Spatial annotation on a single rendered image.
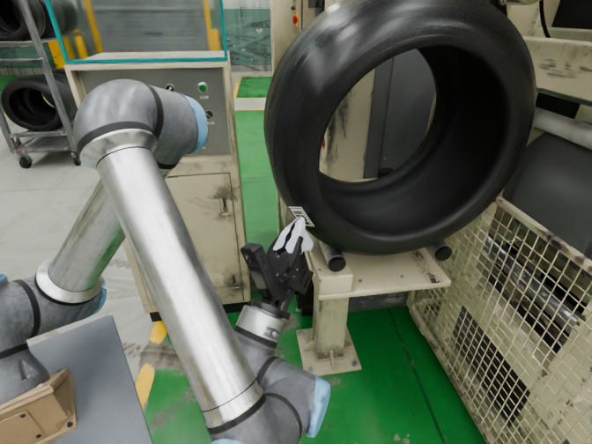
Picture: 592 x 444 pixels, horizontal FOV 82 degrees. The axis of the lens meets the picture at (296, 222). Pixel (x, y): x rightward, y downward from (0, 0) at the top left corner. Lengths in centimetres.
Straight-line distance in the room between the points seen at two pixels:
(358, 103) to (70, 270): 88
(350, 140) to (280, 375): 73
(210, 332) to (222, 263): 124
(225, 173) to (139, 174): 96
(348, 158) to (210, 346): 78
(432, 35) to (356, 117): 46
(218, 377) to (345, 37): 57
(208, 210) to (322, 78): 104
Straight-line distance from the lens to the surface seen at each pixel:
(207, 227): 162
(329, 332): 162
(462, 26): 72
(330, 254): 85
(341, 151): 111
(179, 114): 69
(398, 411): 170
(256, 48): 983
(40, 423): 103
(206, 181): 151
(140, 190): 55
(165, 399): 176
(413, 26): 68
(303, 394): 63
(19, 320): 103
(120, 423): 103
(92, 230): 87
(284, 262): 69
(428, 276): 103
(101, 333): 124
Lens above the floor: 144
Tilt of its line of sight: 32 degrees down
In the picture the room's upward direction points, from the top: straight up
